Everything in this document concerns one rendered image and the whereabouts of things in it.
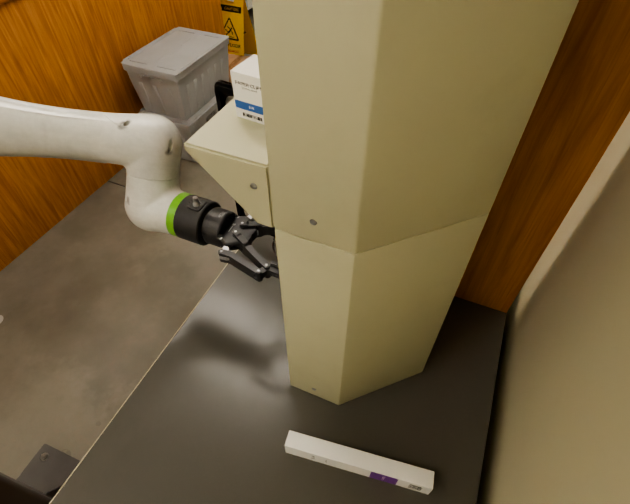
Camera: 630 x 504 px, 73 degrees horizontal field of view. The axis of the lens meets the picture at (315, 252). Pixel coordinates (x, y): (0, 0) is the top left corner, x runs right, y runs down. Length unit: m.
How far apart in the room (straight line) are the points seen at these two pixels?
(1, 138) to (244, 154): 0.52
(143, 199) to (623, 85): 0.81
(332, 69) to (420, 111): 0.09
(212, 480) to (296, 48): 0.75
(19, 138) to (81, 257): 1.85
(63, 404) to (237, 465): 1.41
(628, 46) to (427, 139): 0.38
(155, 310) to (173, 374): 1.33
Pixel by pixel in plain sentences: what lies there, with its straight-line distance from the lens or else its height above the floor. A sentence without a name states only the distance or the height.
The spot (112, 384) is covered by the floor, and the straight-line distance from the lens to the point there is 2.17.
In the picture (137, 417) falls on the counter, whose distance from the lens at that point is 0.98.
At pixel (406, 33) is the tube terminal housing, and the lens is 0.38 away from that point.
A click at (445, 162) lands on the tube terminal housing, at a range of 0.49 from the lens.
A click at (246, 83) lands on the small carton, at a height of 1.56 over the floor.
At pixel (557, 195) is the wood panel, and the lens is 0.88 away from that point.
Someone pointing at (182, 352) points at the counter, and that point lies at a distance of 1.02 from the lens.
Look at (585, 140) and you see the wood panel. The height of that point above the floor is 1.41.
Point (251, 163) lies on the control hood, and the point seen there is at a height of 1.51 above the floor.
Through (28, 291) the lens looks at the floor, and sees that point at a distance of 2.69.
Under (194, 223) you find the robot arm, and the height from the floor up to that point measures 1.23.
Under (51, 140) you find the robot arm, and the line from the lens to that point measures 0.89.
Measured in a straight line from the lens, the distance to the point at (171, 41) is 3.19.
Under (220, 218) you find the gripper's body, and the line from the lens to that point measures 0.83.
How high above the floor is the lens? 1.80
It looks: 49 degrees down
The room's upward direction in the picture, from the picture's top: straight up
